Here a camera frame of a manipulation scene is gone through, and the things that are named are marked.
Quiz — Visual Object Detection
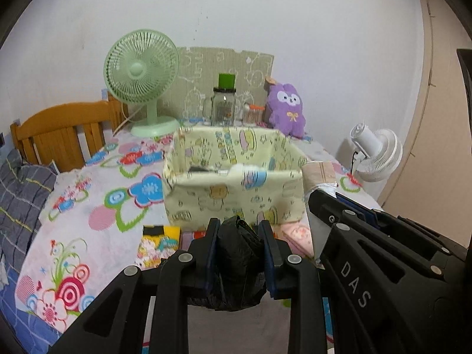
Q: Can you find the black sock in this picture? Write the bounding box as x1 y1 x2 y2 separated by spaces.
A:
184 215 266 312

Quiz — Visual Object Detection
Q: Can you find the beige pink sock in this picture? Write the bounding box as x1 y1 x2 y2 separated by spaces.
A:
301 161 337 194

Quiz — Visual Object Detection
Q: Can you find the white sock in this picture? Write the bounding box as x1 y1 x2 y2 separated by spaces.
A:
227 163 266 179

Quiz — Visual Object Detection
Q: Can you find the dark grey sock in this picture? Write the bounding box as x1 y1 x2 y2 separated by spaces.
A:
188 165 218 173

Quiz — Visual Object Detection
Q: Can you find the pink cartoon packet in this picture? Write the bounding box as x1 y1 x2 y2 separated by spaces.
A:
281 222 314 258

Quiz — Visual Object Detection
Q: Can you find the white small fan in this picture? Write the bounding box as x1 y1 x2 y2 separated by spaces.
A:
350 123 403 183

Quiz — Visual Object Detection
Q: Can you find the yellow cartoon packet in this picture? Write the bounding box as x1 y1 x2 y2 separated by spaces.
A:
135 225 181 270

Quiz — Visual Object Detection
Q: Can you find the floral tablecloth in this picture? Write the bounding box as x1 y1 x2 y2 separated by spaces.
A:
15 130 378 353

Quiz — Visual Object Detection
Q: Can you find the yellow cartoon fabric storage box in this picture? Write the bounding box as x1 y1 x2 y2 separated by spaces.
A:
163 126 307 231

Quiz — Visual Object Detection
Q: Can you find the grey plaid pillow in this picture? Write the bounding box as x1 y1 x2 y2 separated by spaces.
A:
0 149 57 272

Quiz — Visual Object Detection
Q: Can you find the purple plush bunny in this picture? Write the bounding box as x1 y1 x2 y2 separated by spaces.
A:
265 78 307 139

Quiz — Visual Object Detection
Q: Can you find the cotton swab container orange lid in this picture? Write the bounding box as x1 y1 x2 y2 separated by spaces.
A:
242 103 265 126

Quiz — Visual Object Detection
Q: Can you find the glass mason jar mug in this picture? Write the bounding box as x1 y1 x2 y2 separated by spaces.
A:
202 87 236 127

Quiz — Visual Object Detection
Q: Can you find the wooden bed headboard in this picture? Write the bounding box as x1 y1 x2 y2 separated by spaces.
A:
10 95 127 173

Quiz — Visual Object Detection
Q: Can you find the green cup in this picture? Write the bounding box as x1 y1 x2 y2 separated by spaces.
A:
218 73 236 90

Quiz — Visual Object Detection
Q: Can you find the beige cartoon cardboard panel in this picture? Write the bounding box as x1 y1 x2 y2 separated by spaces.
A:
157 47 274 120

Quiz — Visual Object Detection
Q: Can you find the green desk fan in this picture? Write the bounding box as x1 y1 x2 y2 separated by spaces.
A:
103 29 179 137

